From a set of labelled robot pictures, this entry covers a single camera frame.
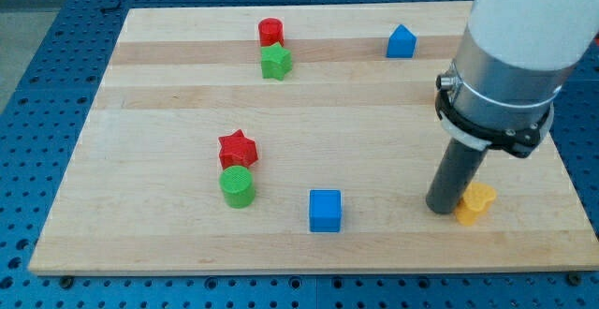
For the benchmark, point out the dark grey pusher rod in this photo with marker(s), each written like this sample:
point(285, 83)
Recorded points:
point(454, 174)

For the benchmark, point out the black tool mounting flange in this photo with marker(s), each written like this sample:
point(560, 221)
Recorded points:
point(491, 133)

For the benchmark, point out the blue cube block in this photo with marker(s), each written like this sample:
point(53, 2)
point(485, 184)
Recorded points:
point(325, 210)

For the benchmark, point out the red cylinder block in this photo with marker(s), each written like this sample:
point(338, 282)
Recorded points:
point(271, 31)

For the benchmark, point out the yellow heart block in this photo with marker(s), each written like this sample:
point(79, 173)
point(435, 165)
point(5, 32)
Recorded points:
point(474, 202)

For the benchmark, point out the green star block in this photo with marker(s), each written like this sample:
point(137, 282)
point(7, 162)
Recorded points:
point(276, 61)

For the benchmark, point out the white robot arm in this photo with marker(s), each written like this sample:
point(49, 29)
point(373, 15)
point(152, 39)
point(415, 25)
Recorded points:
point(516, 54)

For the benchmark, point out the green cylinder block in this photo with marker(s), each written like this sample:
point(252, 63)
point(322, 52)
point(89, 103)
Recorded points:
point(237, 185)

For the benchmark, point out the wooden board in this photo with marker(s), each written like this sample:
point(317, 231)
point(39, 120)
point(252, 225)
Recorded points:
point(141, 192)

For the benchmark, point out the red star block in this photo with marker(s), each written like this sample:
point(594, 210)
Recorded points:
point(237, 150)

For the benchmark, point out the blue house-shaped block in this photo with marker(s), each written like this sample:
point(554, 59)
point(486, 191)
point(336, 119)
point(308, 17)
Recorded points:
point(401, 43)

